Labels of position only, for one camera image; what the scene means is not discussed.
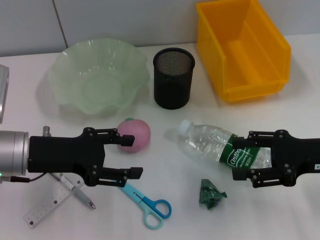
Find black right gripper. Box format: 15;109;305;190
231;129;320;189

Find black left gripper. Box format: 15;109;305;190
27;127;144;188

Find pink toy peach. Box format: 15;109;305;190
116;117;152;153

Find blue and teal scissors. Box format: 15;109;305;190
117;181;173;230

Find clear green-label water bottle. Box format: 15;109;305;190
177;119;273;173

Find green plastic wrapper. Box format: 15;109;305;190
199;178;227;211

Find grey white ballpoint pen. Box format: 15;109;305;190
49;172;97;210

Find green glass fruit plate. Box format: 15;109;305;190
47;37;151;118

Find black mesh pen holder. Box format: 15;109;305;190
152;47;196;110

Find clear plastic ruler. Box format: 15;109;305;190
23;174;85;229

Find yellow plastic bin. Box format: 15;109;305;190
195;0;292;103

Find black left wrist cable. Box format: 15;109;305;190
0;172;46;185

